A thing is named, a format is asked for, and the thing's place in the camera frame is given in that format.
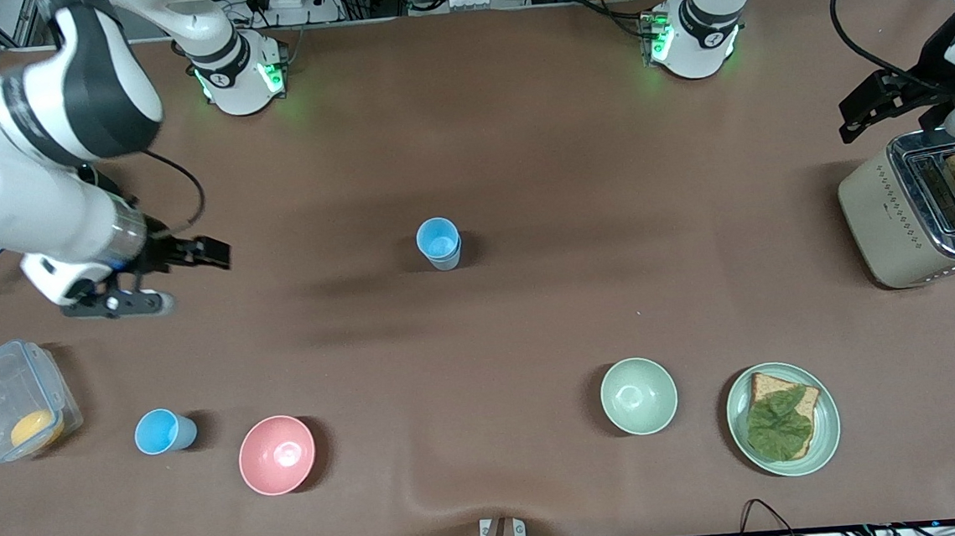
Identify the plain blue cup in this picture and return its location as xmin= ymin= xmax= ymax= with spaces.
xmin=414 ymin=216 xmax=464 ymax=264
xmin=132 ymin=406 xmax=200 ymax=456

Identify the beige and chrome toaster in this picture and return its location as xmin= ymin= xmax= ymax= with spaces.
xmin=833 ymin=127 xmax=955 ymax=294

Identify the yellow round food piece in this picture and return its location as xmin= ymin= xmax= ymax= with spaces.
xmin=8 ymin=408 xmax=67 ymax=453

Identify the pink bowl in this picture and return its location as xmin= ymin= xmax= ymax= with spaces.
xmin=236 ymin=413 xmax=320 ymax=498

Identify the brown bread slice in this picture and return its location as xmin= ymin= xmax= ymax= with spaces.
xmin=747 ymin=367 xmax=826 ymax=463

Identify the pale green plate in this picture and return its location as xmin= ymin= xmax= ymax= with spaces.
xmin=722 ymin=357 xmax=845 ymax=481

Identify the green lettuce leaf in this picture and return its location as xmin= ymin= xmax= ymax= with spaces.
xmin=743 ymin=385 xmax=817 ymax=463

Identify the pale green bowl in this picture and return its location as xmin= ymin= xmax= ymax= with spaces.
xmin=598 ymin=355 xmax=682 ymax=439

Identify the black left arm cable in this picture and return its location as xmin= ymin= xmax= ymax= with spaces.
xmin=829 ymin=0 xmax=950 ymax=105

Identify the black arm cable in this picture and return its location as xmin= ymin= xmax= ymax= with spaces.
xmin=829 ymin=0 xmax=950 ymax=105
xmin=140 ymin=146 xmax=210 ymax=237

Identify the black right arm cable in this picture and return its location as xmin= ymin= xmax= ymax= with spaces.
xmin=140 ymin=146 xmax=210 ymax=237

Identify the black looped cable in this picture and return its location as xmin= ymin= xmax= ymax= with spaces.
xmin=738 ymin=495 xmax=802 ymax=536

